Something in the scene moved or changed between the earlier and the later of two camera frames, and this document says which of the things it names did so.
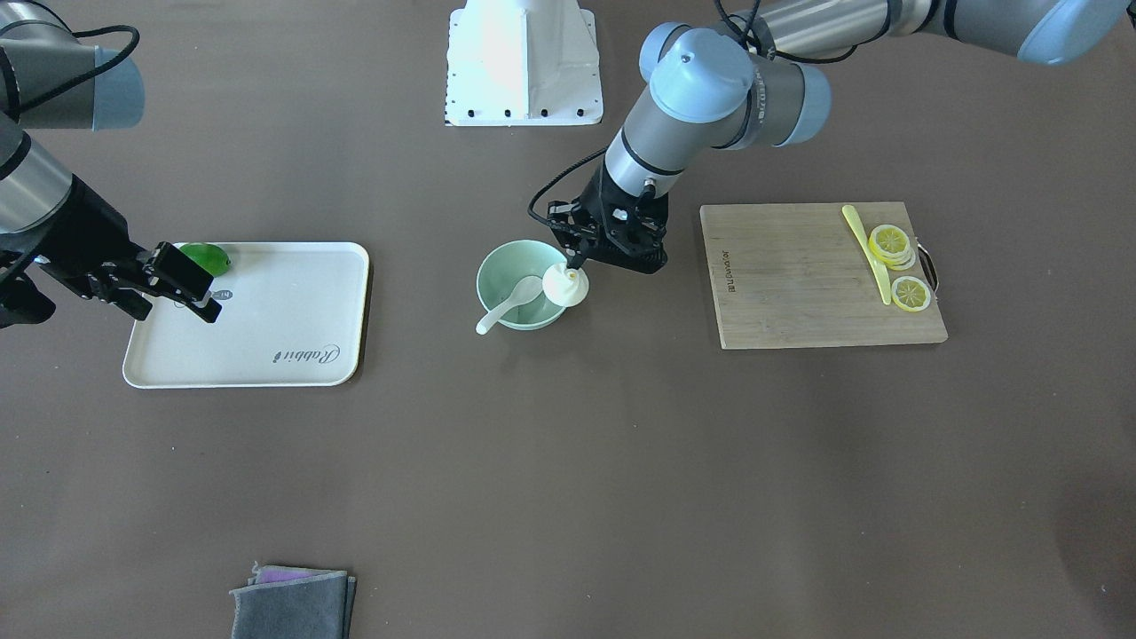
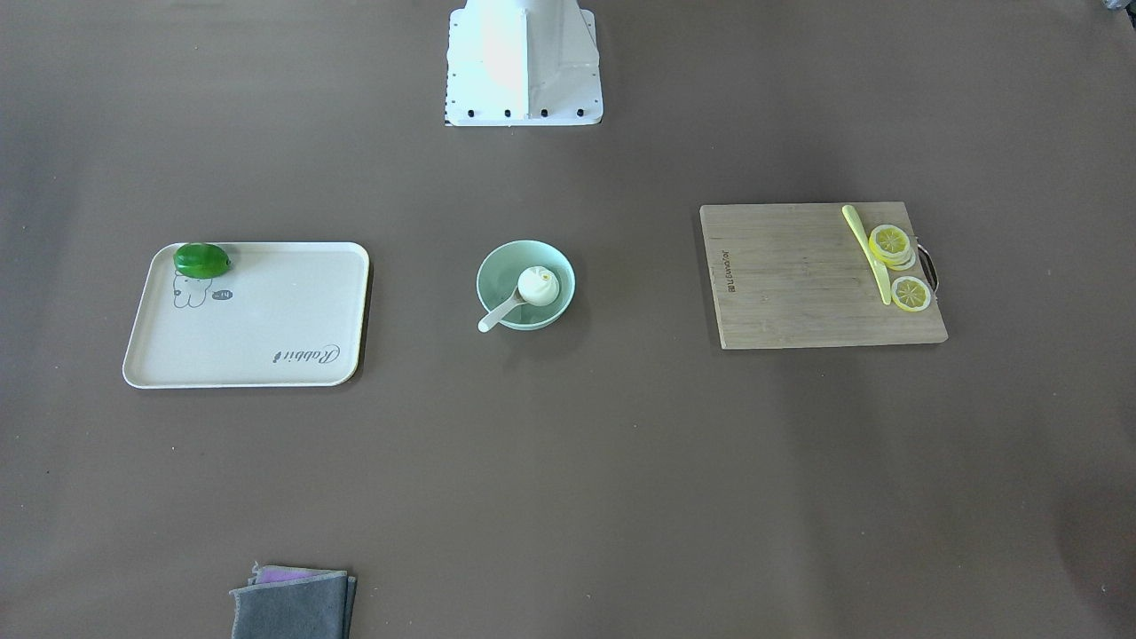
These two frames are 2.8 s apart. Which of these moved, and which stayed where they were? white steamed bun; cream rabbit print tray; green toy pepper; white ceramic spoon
Moved: white steamed bun
Stayed: green toy pepper; white ceramic spoon; cream rabbit print tray
